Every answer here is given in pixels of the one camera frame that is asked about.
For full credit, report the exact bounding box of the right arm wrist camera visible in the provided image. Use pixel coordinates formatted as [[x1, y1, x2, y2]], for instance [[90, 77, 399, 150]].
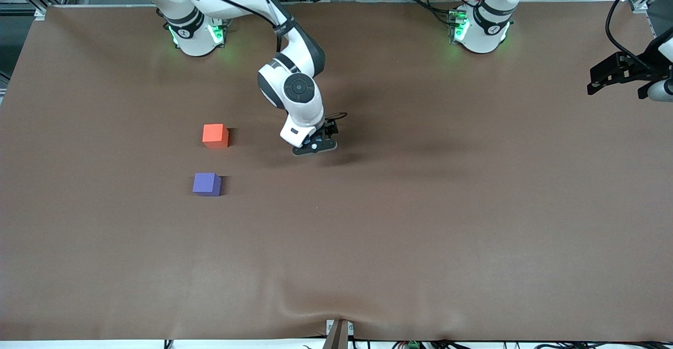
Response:
[[292, 140, 338, 157]]

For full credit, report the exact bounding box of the orange foam block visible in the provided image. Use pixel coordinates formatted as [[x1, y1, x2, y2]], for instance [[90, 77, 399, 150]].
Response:
[[202, 124, 230, 149]]

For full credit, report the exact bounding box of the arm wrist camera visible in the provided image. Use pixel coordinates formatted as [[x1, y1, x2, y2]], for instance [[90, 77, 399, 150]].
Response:
[[292, 140, 338, 157], [648, 78, 673, 102]]

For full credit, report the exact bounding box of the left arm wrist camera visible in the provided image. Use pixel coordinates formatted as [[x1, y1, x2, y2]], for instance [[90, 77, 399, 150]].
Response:
[[648, 78, 673, 102]]

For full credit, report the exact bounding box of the purple foam block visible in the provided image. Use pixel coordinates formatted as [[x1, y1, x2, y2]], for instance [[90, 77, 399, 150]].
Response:
[[192, 172, 222, 197]]

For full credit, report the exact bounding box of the white metal bracket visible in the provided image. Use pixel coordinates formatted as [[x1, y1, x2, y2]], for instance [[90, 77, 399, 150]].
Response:
[[326, 320, 355, 337]]

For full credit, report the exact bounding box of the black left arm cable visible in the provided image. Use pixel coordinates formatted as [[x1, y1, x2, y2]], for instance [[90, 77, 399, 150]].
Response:
[[606, 0, 673, 71]]

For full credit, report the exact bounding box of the brown table mat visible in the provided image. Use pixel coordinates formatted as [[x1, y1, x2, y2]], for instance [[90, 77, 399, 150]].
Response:
[[0, 1, 673, 342]]

